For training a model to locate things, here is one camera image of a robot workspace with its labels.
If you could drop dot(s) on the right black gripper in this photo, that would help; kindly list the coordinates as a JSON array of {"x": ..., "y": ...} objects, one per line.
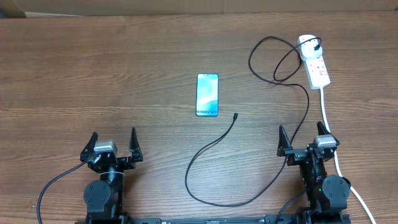
[{"x": 296, "y": 155}]

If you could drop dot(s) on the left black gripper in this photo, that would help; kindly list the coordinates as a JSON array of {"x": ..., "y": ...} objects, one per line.
[{"x": 127, "y": 163}]

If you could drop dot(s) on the Samsung Galaxy smartphone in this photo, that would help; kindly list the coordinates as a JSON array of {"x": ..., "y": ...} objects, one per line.
[{"x": 207, "y": 94}]

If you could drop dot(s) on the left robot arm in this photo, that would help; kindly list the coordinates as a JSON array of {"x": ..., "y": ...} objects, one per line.
[{"x": 105, "y": 197}]

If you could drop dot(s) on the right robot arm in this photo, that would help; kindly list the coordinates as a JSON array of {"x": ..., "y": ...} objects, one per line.
[{"x": 327, "y": 194}]

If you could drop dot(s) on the white charger plug adapter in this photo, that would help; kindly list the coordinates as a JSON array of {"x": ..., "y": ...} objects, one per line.
[{"x": 310, "y": 47}]

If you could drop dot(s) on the white power strip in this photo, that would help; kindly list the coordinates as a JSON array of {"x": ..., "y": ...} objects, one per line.
[{"x": 317, "y": 73}]

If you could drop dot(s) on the cardboard backdrop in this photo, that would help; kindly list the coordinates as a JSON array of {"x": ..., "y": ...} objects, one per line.
[{"x": 22, "y": 8}]

